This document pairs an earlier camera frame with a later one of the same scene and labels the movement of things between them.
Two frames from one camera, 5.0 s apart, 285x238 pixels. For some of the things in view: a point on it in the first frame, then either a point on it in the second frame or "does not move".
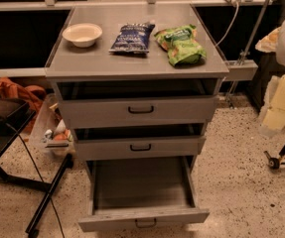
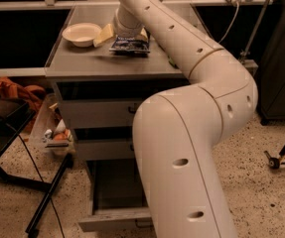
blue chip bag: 132,38 does not move
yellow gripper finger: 268,44 to 127,25
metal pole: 244,53 does not move
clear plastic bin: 52,131 does not move
